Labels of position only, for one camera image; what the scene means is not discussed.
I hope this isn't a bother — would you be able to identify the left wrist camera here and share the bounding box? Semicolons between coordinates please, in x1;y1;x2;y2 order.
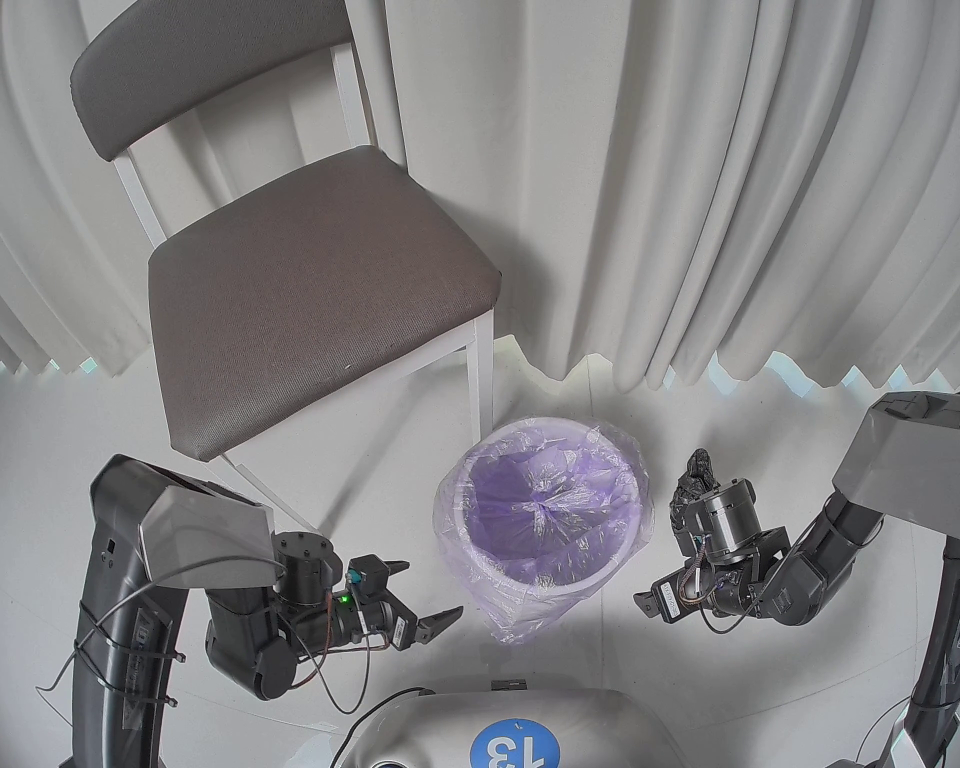
345;553;393;603

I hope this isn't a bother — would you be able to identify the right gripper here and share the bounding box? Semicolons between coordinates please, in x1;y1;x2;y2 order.
633;566;753;624

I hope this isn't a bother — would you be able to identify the purple plastic bag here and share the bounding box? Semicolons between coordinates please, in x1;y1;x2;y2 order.
433;416;655;648

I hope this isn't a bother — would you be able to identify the black cable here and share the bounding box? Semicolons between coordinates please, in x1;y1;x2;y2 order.
330;686;438;768
296;641;374;715
693;592;762;639

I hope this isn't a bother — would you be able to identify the grey padded white chair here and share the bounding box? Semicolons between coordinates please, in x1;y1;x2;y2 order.
69;0;502;530

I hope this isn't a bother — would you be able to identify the black plastic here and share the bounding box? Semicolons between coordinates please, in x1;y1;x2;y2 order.
666;447;723;560

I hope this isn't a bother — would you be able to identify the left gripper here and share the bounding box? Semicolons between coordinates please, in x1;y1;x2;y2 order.
328;557;465;653

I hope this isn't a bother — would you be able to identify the white curtain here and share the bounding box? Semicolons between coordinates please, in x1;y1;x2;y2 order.
0;0;960;395

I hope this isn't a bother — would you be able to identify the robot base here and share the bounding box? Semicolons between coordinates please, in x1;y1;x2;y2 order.
300;678;695;768

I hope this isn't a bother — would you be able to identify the white trash bin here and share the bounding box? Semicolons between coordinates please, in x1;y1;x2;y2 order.
438;418;652;601

